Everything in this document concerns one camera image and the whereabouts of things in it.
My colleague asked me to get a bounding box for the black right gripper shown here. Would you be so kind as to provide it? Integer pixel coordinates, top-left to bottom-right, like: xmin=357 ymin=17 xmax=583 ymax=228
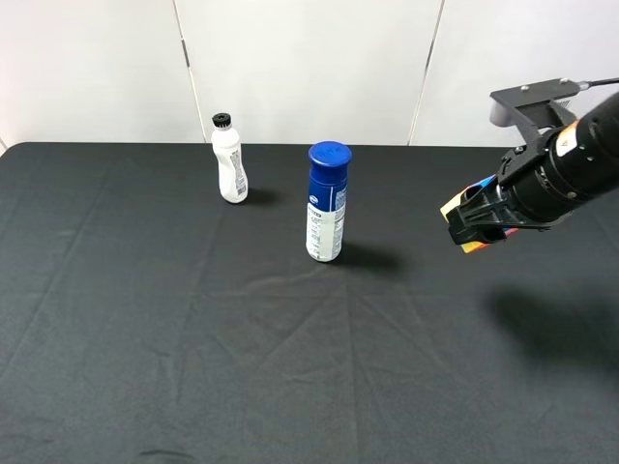
xmin=447 ymin=130 xmax=595 ymax=247

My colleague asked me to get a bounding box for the multicolour puzzle cube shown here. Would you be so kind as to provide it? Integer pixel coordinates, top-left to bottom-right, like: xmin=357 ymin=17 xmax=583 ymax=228
xmin=440 ymin=175 xmax=494 ymax=253

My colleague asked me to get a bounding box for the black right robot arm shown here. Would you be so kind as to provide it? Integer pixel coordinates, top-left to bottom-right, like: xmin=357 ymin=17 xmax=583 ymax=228
xmin=445 ymin=95 xmax=618 ymax=247

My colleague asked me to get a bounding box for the blue capped white bottle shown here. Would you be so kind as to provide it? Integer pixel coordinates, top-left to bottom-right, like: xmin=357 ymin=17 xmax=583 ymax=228
xmin=306 ymin=141 xmax=352 ymax=262

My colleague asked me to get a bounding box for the white bottle with black cap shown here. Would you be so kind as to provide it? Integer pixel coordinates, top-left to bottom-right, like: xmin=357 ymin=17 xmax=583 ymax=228
xmin=211 ymin=112 xmax=249 ymax=204

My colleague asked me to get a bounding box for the black tablecloth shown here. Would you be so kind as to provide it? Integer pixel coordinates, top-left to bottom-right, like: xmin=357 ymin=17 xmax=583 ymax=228
xmin=1 ymin=143 xmax=618 ymax=463

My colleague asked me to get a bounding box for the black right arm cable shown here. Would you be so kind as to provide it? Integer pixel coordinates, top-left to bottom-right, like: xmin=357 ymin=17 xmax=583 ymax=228
xmin=577 ymin=75 xmax=619 ymax=89

